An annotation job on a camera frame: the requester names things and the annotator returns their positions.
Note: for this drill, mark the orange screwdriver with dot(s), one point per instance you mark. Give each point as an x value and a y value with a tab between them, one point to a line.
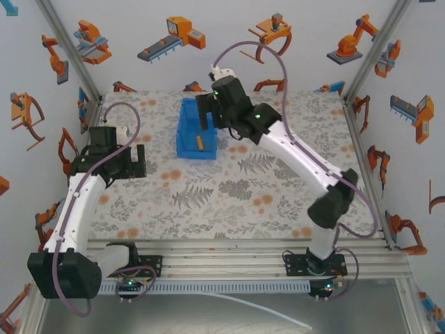
199	142

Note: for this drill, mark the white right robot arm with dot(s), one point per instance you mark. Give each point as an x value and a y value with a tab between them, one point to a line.
295	153

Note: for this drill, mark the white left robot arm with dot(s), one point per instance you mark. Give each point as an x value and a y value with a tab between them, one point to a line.
80	196

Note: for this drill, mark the blue plastic bin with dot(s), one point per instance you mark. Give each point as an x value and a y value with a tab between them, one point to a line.
189	139

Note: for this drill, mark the floral patterned table mat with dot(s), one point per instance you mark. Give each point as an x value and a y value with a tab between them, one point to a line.
208	208

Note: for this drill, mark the left base circuit board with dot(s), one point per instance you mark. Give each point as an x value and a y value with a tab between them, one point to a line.
129	283

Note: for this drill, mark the base circuit board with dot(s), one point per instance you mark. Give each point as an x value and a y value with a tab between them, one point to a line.
327	288
129	283

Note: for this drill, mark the aluminium extrusion base rails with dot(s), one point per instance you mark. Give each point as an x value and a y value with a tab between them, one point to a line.
226	257

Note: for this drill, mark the right base circuit board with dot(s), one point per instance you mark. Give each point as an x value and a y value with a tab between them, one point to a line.
327	288

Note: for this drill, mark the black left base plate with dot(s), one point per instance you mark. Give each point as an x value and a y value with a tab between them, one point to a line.
153	266

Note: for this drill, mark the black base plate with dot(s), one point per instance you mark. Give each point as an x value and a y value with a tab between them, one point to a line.
153	266
295	266

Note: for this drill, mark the aluminium frame post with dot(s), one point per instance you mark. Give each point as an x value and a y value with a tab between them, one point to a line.
379	45
69	48

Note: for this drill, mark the aluminium side rail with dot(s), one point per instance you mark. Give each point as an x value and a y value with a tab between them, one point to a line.
368	174

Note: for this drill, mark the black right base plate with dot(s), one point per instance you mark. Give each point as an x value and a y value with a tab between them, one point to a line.
295	266

